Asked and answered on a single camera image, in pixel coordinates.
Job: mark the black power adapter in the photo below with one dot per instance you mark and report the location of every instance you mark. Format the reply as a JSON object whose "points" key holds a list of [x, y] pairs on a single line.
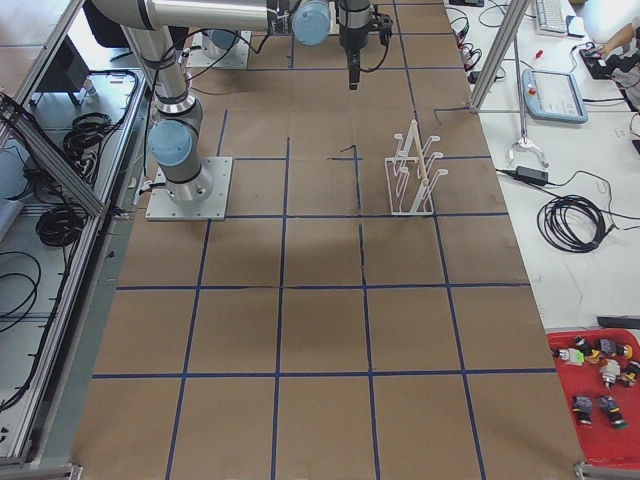
{"points": [[531, 176]]}

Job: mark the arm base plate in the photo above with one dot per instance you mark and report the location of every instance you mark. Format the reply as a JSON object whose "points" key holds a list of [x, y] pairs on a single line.
{"points": [[205, 197], [219, 49]]}

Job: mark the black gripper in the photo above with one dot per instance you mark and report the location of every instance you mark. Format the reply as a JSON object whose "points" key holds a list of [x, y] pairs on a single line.
{"points": [[351, 36]]}

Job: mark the white keyboard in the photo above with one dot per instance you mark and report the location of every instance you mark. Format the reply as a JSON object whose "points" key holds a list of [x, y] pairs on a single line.
{"points": [[550, 19]]}

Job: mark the blue teach pendant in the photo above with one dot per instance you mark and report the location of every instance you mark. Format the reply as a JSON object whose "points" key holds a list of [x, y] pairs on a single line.
{"points": [[553, 96]]}

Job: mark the red parts tray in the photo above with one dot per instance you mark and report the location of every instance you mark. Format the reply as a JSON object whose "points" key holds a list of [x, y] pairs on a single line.
{"points": [[599, 374]]}

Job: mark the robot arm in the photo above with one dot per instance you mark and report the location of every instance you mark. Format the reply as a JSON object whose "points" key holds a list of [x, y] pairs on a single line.
{"points": [[147, 26]]}

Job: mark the aluminium frame post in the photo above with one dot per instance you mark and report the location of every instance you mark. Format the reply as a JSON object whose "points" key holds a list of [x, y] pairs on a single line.
{"points": [[503, 39]]}

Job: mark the reacher grabber tool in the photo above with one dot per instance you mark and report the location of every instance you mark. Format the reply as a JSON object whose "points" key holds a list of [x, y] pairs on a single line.
{"points": [[523, 144]]}

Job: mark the white wire cup rack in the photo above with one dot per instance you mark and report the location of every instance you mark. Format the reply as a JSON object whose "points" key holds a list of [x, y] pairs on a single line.
{"points": [[410, 177]]}

